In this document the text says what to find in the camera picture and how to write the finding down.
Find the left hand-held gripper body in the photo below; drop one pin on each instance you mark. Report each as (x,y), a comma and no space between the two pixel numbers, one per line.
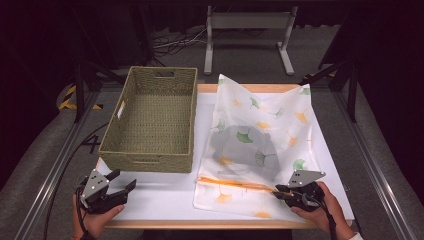
(96,188)

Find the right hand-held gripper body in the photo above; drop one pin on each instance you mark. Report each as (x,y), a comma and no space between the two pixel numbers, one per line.
(305,193)

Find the grey garment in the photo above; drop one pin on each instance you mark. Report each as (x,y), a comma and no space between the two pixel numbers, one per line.
(233,146)

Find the white leaf-print laundry bag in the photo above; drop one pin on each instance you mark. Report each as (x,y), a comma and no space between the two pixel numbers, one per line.
(266,100)

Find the person's right hand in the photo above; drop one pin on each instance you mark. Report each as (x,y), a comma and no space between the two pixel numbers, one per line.
(328,210)

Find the person's left hand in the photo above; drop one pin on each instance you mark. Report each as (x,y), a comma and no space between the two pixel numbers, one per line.
(93,223)

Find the green woven basket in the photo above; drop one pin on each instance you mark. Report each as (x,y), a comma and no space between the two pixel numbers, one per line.
(153,126)

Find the yellow black hazard tape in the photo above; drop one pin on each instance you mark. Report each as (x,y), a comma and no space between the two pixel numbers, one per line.
(68,103)
(316,76)

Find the black metal stand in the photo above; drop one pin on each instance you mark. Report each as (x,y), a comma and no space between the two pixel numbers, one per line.
(79,90)
(351,90)

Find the grey metal stand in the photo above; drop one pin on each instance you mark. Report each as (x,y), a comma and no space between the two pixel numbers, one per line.
(248,20)

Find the aluminium floor rail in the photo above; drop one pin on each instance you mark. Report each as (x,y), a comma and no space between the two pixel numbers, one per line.
(56,170)
(370,166)

